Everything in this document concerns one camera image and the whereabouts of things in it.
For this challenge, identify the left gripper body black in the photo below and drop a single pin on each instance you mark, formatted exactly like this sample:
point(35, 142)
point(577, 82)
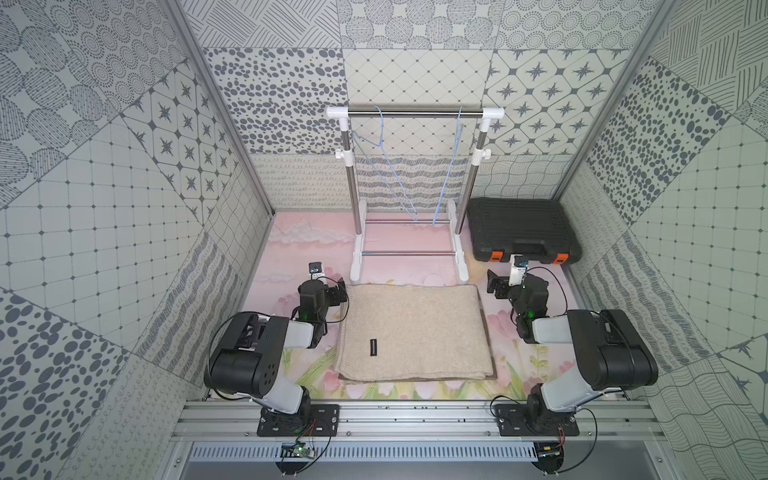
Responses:
point(336, 291)

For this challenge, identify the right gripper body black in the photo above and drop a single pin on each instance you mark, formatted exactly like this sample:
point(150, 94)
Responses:
point(503, 287)

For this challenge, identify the light blue wire hanger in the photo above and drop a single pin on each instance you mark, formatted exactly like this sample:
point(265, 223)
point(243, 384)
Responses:
point(457, 140)
point(403, 199)

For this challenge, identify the beige wool scarf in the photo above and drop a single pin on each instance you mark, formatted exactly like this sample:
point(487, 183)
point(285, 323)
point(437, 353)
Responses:
point(414, 333)

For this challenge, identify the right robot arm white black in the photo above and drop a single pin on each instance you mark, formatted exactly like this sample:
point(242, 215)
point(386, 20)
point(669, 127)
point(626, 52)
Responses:
point(610, 356)

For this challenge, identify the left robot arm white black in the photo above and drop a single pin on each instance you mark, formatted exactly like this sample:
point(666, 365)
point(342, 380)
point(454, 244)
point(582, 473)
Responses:
point(246, 359)

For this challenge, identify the black plastic tool case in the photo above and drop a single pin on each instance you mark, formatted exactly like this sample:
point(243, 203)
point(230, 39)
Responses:
point(535, 228)

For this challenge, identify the white steel clothes rack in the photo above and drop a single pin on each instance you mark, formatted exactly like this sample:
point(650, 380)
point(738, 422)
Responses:
point(373, 204)

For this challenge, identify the green circuit board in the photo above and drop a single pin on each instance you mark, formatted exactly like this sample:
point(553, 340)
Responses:
point(298, 451)

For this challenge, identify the right black controller box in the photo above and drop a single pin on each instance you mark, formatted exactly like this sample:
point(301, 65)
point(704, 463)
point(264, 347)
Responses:
point(549, 457)

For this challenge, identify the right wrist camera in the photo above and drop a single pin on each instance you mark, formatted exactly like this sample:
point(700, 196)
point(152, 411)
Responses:
point(518, 269)

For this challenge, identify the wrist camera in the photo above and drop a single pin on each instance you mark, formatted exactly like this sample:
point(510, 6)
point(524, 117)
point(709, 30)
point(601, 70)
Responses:
point(315, 269)
point(518, 269)

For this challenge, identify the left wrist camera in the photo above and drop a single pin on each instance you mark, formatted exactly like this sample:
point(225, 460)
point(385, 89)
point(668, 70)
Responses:
point(315, 269)

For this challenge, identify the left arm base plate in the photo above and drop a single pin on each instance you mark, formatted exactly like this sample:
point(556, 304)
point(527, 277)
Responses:
point(311, 420)

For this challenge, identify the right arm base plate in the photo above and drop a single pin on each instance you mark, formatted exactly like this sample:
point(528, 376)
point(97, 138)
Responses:
point(515, 420)

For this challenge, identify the aluminium mounting rail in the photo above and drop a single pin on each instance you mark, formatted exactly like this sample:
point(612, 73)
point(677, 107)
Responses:
point(419, 421)

